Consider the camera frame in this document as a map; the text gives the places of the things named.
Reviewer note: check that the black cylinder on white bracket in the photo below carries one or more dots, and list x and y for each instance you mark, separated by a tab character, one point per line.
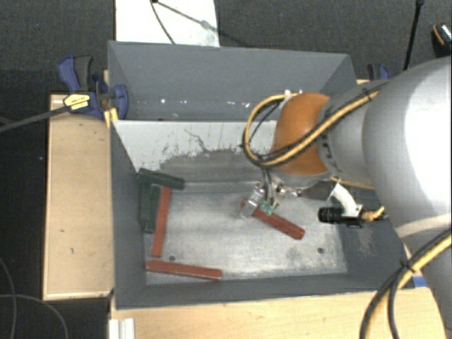
332	215

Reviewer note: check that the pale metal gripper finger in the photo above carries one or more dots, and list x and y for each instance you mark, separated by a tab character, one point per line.
248	211

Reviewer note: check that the pale wood board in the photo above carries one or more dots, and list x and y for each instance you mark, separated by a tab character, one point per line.
77	203

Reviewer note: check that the grey metal bin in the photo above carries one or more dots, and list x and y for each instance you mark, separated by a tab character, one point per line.
219	221

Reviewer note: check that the dark green flat block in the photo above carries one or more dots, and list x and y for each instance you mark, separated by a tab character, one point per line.
162	179
147	207

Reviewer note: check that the red-brown flat block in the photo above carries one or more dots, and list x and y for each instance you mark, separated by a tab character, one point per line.
183	270
282	224
161	221

